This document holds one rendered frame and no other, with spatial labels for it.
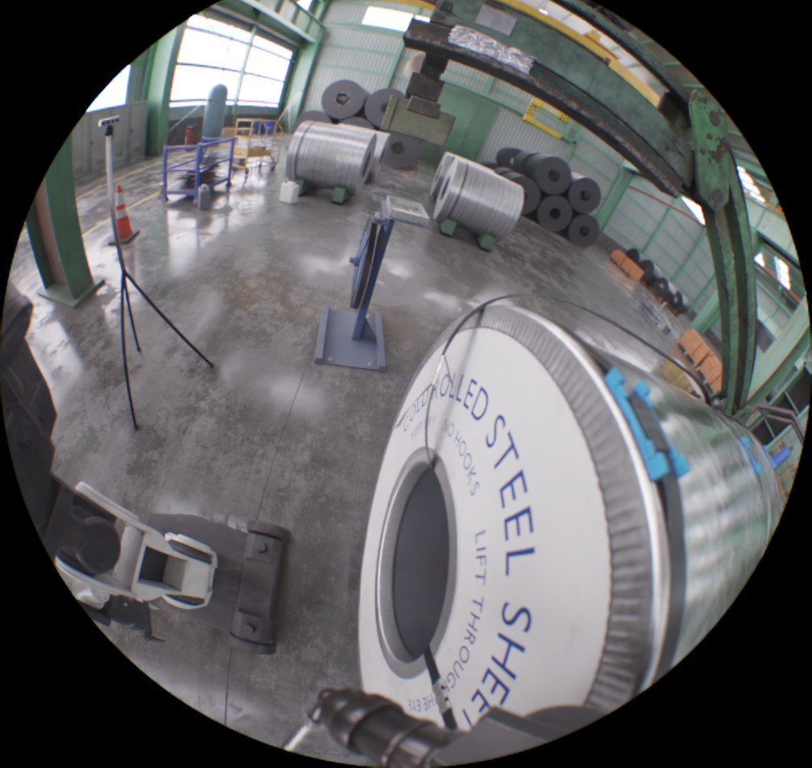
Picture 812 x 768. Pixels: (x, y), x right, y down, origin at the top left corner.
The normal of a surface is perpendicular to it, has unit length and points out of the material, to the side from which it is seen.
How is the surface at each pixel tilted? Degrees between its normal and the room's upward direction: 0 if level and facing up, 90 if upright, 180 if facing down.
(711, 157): 90
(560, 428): 90
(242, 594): 0
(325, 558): 0
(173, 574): 5
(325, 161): 94
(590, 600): 90
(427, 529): 34
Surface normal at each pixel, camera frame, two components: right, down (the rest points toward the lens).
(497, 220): -0.11, 0.81
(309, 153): -0.03, 0.65
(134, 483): 0.30, -0.67
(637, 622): -0.94, -0.27
